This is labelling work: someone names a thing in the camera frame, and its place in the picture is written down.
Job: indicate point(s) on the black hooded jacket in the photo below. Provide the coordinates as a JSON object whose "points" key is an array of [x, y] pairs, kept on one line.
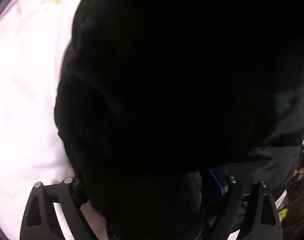
{"points": [[155, 95]]}

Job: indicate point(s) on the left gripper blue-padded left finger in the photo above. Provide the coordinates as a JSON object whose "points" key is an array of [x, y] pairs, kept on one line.
{"points": [[40, 220]]}

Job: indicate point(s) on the person's right hand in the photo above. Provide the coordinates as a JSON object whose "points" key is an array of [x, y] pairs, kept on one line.
{"points": [[299, 173]]}

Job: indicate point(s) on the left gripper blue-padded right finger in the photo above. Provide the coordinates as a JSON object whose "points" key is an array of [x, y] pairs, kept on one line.
{"points": [[242, 204]]}

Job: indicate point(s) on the pink floral bed cover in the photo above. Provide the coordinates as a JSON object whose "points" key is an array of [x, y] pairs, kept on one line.
{"points": [[34, 35]]}

